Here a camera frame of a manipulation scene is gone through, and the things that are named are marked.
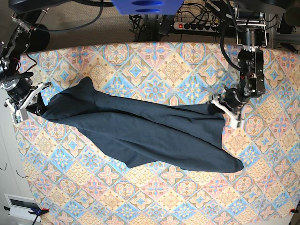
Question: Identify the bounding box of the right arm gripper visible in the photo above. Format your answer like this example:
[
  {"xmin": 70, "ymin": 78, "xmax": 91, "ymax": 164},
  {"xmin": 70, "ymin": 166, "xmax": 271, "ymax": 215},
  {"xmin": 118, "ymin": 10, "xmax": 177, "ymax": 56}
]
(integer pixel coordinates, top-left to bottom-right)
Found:
[{"xmin": 0, "ymin": 72, "xmax": 51, "ymax": 116}]

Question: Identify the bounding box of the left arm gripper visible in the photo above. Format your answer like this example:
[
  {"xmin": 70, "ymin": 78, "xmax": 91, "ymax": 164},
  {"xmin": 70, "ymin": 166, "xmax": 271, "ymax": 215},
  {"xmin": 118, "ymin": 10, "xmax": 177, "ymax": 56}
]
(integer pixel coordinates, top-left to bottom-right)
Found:
[{"xmin": 210, "ymin": 86, "xmax": 248, "ymax": 122}]

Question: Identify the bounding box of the dark blue t-shirt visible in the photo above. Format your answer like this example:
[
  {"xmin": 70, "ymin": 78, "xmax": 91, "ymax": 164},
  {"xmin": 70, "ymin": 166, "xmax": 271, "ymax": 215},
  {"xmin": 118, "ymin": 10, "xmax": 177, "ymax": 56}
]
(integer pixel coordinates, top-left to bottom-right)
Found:
[{"xmin": 43, "ymin": 77, "xmax": 244, "ymax": 173}]

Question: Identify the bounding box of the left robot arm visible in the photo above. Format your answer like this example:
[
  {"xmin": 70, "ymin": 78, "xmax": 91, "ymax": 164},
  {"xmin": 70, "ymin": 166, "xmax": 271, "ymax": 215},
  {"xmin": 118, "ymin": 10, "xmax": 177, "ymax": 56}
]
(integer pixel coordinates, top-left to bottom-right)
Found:
[{"xmin": 211, "ymin": 5, "xmax": 267, "ymax": 128}]

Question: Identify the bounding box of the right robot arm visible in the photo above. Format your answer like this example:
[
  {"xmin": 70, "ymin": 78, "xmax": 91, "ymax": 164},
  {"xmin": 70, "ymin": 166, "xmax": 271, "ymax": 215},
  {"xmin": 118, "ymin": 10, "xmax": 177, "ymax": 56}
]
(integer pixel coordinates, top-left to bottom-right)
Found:
[{"xmin": 0, "ymin": 9, "xmax": 51, "ymax": 122}]

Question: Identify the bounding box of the black round stool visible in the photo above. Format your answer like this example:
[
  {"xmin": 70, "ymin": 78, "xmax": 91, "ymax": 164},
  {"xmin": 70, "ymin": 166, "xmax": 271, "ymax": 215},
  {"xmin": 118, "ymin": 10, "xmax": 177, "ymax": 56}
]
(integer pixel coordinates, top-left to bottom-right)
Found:
[{"xmin": 35, "ymin": 24, "xmax": 50, "ymax": 51}]

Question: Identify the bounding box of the patterned tablecloth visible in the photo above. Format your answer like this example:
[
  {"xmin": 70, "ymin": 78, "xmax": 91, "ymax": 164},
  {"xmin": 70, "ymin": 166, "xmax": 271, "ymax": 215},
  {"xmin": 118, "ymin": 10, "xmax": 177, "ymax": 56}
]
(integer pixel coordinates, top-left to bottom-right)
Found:
[{"xmin": 14, "ymin": 43, "xmax": 300, "ymax": 225}]

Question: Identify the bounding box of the white power strip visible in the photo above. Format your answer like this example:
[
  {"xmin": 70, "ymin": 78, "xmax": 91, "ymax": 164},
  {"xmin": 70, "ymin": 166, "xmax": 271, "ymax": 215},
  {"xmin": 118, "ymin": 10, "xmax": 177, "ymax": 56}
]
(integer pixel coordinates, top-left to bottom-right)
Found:
[{"xmin": 173, "ymin": 22, "xmax": 217, "ymax": 32}]

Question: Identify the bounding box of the white floor vent box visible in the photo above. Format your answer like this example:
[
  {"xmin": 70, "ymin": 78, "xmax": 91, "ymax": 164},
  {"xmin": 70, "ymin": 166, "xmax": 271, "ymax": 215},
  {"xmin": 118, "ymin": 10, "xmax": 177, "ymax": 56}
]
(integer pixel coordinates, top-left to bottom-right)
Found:
[{"xmin": 4, "ymin": 194, "xmax": 38, "ymax": 221}]

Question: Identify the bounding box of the blue clamp lower left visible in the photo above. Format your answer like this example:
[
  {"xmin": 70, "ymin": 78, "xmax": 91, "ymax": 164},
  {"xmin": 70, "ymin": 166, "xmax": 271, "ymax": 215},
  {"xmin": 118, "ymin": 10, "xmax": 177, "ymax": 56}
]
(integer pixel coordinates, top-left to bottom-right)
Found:
[{"xmin": 3, "ymin": 206, "xmax": 49, "ymax": 225}]

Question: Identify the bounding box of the orange clamp lower right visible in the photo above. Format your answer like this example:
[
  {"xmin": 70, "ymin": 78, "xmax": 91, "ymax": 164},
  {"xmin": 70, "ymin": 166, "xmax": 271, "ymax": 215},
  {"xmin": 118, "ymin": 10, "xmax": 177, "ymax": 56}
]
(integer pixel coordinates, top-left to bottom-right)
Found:
[{"xmin": 290, "ymin": 209, "xmax": 299, "ymax": 213}]

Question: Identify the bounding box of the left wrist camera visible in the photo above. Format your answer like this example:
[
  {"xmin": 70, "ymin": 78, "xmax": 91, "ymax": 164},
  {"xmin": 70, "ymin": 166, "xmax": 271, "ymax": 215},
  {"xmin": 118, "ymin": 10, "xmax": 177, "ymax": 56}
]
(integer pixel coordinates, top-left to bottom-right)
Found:
[{"xmin": 229, "ymin": 119, "xmax": 245, "ymax": 130}]

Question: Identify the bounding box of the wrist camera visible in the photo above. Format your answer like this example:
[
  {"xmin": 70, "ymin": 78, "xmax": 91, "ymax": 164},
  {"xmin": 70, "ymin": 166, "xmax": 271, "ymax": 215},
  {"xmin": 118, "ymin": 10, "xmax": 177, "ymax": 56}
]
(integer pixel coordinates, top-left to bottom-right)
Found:
[
  {"xmin": 229, "ymin": 119, "xmax": 245, "ymax": 130},
  {"xmin": 11, "ymin": 109, "xmax": 29, "ymax": 125}
]

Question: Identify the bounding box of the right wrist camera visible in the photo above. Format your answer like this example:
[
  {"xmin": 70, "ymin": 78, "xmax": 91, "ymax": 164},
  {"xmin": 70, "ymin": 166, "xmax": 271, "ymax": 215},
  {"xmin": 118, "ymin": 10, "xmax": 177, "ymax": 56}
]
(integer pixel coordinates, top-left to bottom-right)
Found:
[{"xmin": 11, "ymin": 109, "xmax": 29, "ymax": 125}]

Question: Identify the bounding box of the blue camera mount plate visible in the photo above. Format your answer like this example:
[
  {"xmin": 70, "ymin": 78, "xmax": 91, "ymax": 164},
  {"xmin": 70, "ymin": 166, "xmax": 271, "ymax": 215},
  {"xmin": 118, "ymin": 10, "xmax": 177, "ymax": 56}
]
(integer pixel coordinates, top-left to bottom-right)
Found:
[{"xmin": 112, "ymin": 0, "xmax": 184, "ymax": 15}]

